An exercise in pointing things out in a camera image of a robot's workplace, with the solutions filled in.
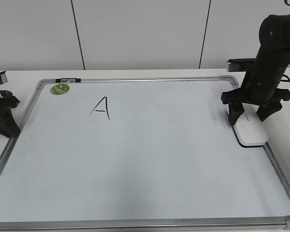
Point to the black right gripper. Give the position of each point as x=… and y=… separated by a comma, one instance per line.
x=259, y=87

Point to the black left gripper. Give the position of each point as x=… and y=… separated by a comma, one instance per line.
x=8, y=126

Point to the white whiteboard eraser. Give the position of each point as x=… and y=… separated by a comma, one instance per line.
x=249, y=129

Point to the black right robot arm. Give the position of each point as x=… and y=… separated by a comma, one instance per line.
x=274, y=37

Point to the round green magnet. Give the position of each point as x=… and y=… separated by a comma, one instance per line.
x=59, y=89

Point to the black silver hanging clip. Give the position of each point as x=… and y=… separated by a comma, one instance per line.
x=68, y=80

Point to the aluminium framed whiteboard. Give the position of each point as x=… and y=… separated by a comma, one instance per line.
x=137, y=155

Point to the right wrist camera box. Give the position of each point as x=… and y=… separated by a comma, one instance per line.
x=240, y=64

